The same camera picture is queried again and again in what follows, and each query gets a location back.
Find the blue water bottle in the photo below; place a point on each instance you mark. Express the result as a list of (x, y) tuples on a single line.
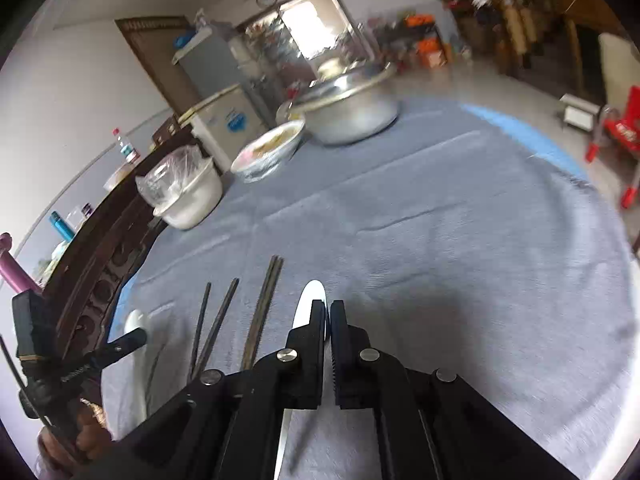
[(61, 225)]

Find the white bowl with plastic wrap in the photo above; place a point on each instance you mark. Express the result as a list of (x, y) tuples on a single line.
[(192, 205)]

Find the clear bottle with red cap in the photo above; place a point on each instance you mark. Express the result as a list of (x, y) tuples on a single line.
[(125, 147)]

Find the orange cardboard box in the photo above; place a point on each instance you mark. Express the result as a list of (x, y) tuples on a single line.
[(432, 55)]

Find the plastic covered food bowl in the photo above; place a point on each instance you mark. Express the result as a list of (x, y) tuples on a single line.
[(265, 152)]

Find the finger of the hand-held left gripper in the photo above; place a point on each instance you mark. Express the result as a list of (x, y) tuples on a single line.
[(125, 344)]

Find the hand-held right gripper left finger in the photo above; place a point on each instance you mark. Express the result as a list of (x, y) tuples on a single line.
[(315, 340)]

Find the glass display cabinet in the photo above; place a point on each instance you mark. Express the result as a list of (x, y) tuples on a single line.
[(280, 50)]

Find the covered food dish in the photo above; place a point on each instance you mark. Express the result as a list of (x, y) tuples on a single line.
[(117, 177)]

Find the purple water bottle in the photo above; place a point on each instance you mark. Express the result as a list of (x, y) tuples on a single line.
[(15, 270)]

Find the dark wooden chair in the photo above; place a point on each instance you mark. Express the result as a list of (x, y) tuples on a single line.
[(165, 132)]

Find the white chest freezer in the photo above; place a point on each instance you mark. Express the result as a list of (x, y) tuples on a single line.
[(225, 120)]

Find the red plastic chair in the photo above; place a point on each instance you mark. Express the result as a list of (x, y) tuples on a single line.
[(622, 130)]

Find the brown wooden door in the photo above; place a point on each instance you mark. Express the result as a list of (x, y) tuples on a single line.
[(160, 60)]

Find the clear plastic cup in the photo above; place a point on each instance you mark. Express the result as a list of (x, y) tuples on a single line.
[(75, 217)]

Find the blue table cover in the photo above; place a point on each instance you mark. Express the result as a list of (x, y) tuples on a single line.
[(525, 135)]

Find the dark wooden table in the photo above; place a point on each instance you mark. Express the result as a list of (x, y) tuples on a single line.
[(100, 260)]

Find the person's left hand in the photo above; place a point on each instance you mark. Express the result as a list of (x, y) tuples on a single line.
[(90, 432)]

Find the white step stool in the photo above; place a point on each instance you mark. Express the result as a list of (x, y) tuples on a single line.
[(577, 112)]

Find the grey refrigerator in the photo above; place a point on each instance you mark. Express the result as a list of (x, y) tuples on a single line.
[(210, 65)]

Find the cream armchair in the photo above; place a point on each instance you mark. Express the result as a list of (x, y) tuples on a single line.
[(615, 70)]

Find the metal pot with lid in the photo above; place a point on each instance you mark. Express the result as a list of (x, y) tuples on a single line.
[(350, 115)]

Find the wooden staircase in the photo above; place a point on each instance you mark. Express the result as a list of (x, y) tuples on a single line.
[(550, 35)]

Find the white ceramic spoon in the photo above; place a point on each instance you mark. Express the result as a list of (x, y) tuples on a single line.
[(309, 300), (135, 321)]

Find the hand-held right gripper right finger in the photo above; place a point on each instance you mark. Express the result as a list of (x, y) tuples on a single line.
[(339, 345)]

